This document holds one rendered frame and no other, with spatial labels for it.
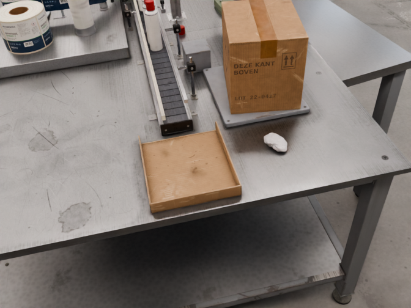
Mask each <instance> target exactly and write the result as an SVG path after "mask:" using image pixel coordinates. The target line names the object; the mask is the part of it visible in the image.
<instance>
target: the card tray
mask: <svg viewBox="0 0 411 308"><path fill-rule="evenodd" d="M215 126H216V130H212V131H206V132H202V133H196V134H189V135H186V136H179V137H174V138H169V139H163V140H159V141H153V142H147V143H143V144H142V143H141V141H140V137H139V136H138V138H139V145H140V149H141V156H142V161H143V168H144V175H145V179H146V186H147V193H148V198H149V205H150V210H151V213H158V212H161V211H166V210H172V209H176V208H181V207H187V206H190V205H196V204H201V203H205V202H211V201H214V200H220V199H225V198H229V197H235V196H240V195H242V185H241V183H240V180H239V177H238V175H237V173H236V170H235V167H234V165H233V162H232V160H231V157H230V155H229V152H228V149H227V147H226V144H225V142H224V139H223V137H222V134H221V131H220V129H219V127H218V124H217V121H216V122H215Z"/></svg>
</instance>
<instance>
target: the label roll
mask: <svg viewBox="0 0 411 308"><path fill-rule="evenodd" d="M0 33H1V36H2V39H3V41H4V43H5V46H6V48H7V50H8V51H9V52H10V53H13V54H31V53H35V52H38V51H41V50H43V49H45V48H47V47H48V46H50V45H51V44H52V42H53V40H54V37H53V33H52V31H51V28H50V24H49V22H48V18H47V15H46V12H45V9H44V6H43V4H42V3H41V2H38V1H18V2H13V3H11V4H7V5H5V6H3V7H1V8H0Z"/></svg>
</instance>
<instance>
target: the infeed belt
mask: <svg viewBox="0 0 411 308"><path fill-rule="evenodd" d="M136 2H137V5H138V0H136ZM138 10H139V5H138ZM139 14H140V17H141V22H142V25H143V29H144V34H145V37H146V42H147V46H148V49H149V54H150V58H151V61H152V66H153V69H154V73H155V78H156V80H157V85H158V89H159V93H160V97H161V102H162V105H163V109H164V112H165V117H166V120H163V123H164V125H168V124H172V123H178V122H184V121H189V119H188V116H187V112H186V110H185V106H184V103H183V100H182V97H181V94H180V90H179V87H178V85H177V81H176V77H175V75H174V71H173V69H172V65H171V62H170V59H169V56H168V52H167V50H166V46H165V43H164V40H163V36H162V34H161V40H162V45H163V49H162V50H161V51H159V52H152V51H151V50H150V45H149V44H148V39H147V32H146V25H145V21H144V13H143V12H140V11H139Z"/></svg>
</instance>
